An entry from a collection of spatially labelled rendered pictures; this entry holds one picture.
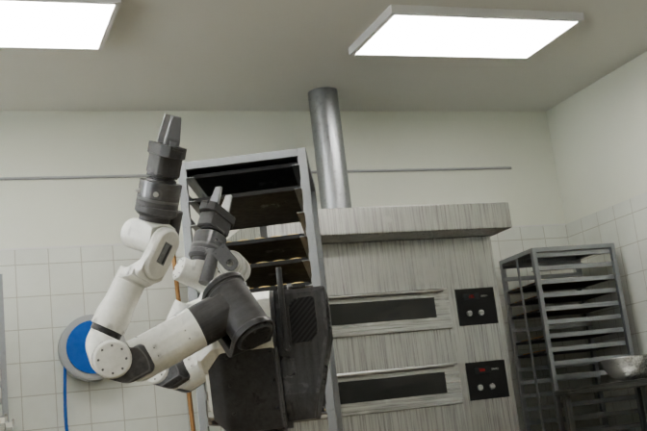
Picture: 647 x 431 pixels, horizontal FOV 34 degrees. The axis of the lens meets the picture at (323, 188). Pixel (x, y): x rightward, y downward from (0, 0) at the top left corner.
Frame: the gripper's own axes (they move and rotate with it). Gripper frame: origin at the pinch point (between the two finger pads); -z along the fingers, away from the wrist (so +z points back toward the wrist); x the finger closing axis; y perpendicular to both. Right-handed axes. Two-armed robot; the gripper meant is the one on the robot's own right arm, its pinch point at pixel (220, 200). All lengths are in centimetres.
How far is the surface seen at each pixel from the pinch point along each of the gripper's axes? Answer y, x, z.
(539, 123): 123, -434, -324
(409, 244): 126, -292, -146
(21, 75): 295, -112, -176
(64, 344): 304, -215, -52
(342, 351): 148, -278, -72
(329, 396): 27, -106, 17
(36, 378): 322, -217, -31
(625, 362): 28, -400, -115
